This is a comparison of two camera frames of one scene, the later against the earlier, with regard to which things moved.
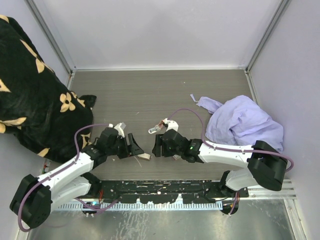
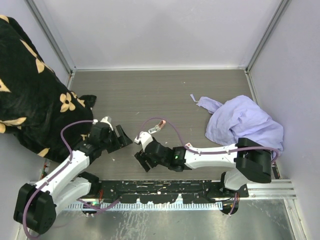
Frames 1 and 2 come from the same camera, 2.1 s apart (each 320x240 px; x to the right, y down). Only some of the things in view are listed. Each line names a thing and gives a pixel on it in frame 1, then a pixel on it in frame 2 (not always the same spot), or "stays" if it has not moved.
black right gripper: x=157 y=149 → x=140 y=156
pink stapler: x=157 y=128 stays
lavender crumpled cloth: x=240 y=121 stays
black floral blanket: x=38 y=108 stays
